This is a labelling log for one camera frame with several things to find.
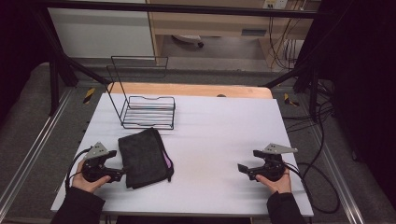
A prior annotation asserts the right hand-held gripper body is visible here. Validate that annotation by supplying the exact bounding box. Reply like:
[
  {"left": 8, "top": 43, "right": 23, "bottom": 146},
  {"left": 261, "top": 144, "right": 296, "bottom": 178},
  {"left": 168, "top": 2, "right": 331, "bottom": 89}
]
[{"left": 256, "top": 143, "right": 299, "bottom": 183}]

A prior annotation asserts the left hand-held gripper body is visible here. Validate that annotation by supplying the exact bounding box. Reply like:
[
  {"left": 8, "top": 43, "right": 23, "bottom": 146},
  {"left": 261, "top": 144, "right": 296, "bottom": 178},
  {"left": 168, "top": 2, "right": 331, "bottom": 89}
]
[{"left": 81, "top": 142, "right": 110, "bottom": 183}]

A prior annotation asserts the dark grey towel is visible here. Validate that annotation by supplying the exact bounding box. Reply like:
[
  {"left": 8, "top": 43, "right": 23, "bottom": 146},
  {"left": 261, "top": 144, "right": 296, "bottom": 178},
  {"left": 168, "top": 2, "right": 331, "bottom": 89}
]
[{"left": 117, "top": 127, "right": 175, "bottom": 190}]

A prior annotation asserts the black wire rack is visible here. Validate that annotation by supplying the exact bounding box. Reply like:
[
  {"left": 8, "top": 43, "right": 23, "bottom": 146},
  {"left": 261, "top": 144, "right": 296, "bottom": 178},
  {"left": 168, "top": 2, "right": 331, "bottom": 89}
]
[{"left": 106, "top": 55, "right": 177, "bottom": 131}]

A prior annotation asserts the person's left hand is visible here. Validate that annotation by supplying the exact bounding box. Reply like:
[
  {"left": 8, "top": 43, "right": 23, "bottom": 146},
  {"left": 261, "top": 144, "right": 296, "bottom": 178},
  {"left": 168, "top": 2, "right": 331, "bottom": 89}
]
[{"left": 72, "top": 160, "right": 112, "bottom": 194}]

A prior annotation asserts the person's right hand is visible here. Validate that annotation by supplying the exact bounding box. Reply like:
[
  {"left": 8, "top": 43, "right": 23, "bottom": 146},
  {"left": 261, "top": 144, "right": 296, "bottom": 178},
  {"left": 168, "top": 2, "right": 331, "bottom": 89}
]
[{"left": 255, "top": 170, "right": 292, "bottom": 196}]

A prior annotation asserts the yellow and black tape marker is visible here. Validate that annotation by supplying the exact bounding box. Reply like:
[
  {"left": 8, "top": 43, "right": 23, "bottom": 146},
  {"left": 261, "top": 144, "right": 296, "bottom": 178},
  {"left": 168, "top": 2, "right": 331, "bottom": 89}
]
[
  {"left": 82, "top": 87, "right": 96, "bottom": 105},
  {"left": 283, "top": 92, "right": 300, "bottom": 107}
]

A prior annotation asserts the wooden table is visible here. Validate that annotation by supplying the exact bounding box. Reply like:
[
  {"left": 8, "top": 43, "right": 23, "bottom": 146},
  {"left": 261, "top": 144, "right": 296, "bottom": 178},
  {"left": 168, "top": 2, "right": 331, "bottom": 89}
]
[{"left": 106, "top": 81, "right": 274, "bottom": 100}]

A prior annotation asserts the blue desk label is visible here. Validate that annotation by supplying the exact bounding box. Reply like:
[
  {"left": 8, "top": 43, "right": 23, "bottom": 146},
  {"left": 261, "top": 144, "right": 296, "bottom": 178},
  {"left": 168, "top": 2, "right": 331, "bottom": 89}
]
[{"left": 241, "top": 28, "right": 268, "bottom": 37}]

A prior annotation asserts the black curtain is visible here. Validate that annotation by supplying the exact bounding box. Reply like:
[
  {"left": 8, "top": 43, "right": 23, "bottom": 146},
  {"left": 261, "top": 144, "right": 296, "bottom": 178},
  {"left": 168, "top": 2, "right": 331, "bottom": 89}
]
[
  {"left": 0, "top": 0, "right": 43, "bottom": 120},
  {"left": 311, "top": 0, "right": 396, "bottom": 202}
]

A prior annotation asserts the white power strip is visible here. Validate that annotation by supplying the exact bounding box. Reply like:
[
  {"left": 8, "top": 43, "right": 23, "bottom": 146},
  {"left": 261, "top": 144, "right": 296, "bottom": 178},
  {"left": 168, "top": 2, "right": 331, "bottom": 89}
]
[{"left": 171, "top": 34, "right": 205, "bottom": 49}]

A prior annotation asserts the wooden desk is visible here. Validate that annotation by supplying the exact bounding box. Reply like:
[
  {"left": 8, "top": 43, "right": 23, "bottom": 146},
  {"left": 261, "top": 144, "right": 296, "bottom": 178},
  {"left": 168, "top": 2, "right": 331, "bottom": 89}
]
[{"left": 146, "top": 0, "right": 321, "bottom": 68}]

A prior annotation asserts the left hand-held gripper cable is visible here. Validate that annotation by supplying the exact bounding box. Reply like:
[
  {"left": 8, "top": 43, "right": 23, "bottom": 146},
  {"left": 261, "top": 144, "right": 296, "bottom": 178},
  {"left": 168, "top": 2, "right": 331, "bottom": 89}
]
[{"left": 64, "top": 147, "right": 92, "bottom": 192}]

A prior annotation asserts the hand-held gripper cable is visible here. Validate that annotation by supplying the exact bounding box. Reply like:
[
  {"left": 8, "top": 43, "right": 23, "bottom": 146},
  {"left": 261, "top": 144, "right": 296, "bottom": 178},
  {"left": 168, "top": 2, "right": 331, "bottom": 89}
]
[
  {"left": 64, "top": 147, "right": 92, "bottom": 192},
  {"left": 283, "top": 161, "right": 341, "bottom": 215}
]

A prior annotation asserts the aluminium floor rail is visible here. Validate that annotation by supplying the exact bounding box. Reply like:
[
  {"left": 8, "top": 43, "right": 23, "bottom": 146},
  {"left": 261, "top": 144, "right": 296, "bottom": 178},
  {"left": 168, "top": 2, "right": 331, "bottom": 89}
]
[
  {"left": 0, "top": 88, "right": 76, "bottom": 216},
  {"left": 310, "top": 123, "right": 366, "bottom": 224}
]

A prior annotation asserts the bundle of black floor cables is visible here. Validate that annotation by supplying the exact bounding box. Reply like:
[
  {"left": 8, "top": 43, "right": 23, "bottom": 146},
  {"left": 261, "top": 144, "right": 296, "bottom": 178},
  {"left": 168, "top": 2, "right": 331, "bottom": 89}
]
[{"left": 281, "top": 78, "right": 335, "bottom": 180}]

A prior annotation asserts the right hand-held gripper cable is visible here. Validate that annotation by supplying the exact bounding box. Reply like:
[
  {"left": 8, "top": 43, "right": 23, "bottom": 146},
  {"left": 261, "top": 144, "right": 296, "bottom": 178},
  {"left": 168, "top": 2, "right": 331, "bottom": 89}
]
[{"left": 283, "top": 161, "right": 341, "bottom": 215}]

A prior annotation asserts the black metal frame strut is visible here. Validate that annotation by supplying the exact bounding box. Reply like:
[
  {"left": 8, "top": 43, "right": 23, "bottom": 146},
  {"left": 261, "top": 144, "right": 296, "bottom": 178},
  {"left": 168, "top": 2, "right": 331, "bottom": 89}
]
[
  {"left": 262, "top": 55, "right": 320, "bottom": 122},
  {"left": 32, "top": 7, "right": 111, "bottom": 117}
]

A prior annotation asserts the bundle of hanging black cables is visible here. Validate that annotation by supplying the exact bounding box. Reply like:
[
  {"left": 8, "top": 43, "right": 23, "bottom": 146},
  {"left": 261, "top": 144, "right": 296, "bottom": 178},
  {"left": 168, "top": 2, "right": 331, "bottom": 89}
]
[{"left": 268, "top": 15, "right": 304, "bottom": 70}]

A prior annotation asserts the white wall outlet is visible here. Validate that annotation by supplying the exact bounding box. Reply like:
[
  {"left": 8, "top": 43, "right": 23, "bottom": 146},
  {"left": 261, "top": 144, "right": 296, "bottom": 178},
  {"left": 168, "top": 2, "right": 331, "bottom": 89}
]
[{"left": 262, "top": 0, "right": 289, "bottom": 9}]

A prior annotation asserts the black metal frame crossbar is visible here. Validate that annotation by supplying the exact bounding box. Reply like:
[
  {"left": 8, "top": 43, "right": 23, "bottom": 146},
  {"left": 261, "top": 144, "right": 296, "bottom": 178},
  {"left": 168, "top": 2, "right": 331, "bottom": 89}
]
[{"left": 32, "top": 0, "right": 323, "bottom": 20}]

